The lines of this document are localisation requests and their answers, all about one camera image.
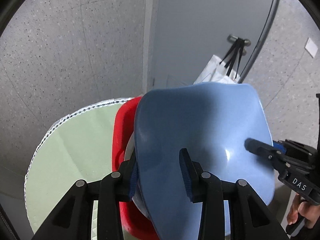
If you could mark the blue plastic plate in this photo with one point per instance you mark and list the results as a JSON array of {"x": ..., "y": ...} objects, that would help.
[{"x": 211, "y": 121}]

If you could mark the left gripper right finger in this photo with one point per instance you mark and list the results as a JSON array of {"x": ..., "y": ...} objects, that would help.
[{"x": 249, "y": 216}]

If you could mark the grey door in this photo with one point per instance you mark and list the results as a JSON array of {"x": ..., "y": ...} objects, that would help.
[{"x": 180, "y": 36}]

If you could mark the person's right hand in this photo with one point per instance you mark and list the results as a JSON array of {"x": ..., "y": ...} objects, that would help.
[{"x": 305, "y": 209}]

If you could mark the large steel bowl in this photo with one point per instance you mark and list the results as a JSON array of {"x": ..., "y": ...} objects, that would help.
[{"x": 135, "y": 193}]

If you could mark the white wall paper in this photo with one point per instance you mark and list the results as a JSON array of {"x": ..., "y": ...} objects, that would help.
[{"x": 311, "y": 47}]

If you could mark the green round table mat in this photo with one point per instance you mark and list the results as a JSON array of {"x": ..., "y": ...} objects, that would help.
[{"x": 78, "y": 146}]

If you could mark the white tote bag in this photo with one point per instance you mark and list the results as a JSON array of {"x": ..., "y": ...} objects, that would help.
[{"x": 224, "y": 70}]

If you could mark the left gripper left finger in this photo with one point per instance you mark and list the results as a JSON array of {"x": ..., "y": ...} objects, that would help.
[{"x": 71, "y": 218}]

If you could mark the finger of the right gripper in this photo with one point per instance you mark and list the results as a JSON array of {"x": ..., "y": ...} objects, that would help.
[
  {"x": 296, "y": 150},
  {"x": 272, "y": 154}
]

